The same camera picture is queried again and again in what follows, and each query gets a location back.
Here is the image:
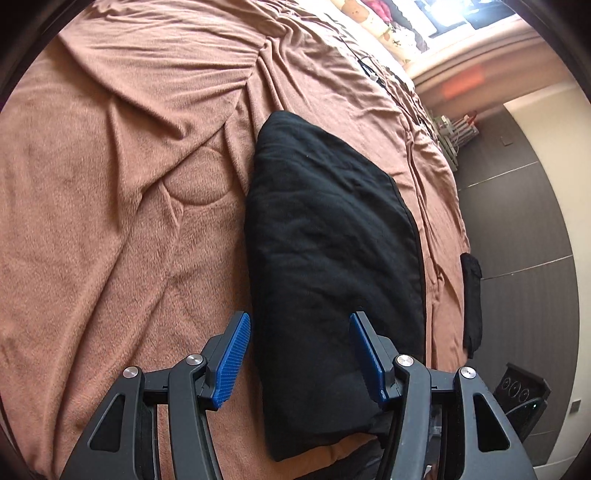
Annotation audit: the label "folded plain black garment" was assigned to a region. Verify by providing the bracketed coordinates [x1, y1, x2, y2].
[460, 252, 484, 358]

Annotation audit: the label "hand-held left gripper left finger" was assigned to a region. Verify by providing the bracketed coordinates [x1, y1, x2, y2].
[60, 311, 252, 480]

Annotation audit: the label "black floor appliance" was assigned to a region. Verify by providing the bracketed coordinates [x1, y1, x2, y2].
[489, 362, 552, 441]

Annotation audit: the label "brown curtain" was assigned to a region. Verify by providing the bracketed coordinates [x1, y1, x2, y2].
[411, 32, 568, 104]

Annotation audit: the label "white rack with red handles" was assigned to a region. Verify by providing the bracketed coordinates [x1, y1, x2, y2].
[434, 113, 481, 160]

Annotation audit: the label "black pants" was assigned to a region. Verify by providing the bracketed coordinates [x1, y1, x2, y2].
[244, 111, 426, 462]

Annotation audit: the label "black framed window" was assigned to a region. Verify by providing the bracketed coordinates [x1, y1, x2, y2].
[416, 0, 522, 38]

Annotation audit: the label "yellow bear print pillow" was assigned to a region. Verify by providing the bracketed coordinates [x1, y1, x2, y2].
[330, 0, 428, 65]

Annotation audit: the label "black cable on bed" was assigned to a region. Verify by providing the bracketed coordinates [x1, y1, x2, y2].
[318, 0, 416, 88]

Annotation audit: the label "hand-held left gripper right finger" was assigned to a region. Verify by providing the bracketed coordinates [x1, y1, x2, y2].
[348, 311, 539, 480]

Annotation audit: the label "brown blanket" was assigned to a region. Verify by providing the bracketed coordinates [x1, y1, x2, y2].
[0, 0, 472, 480]

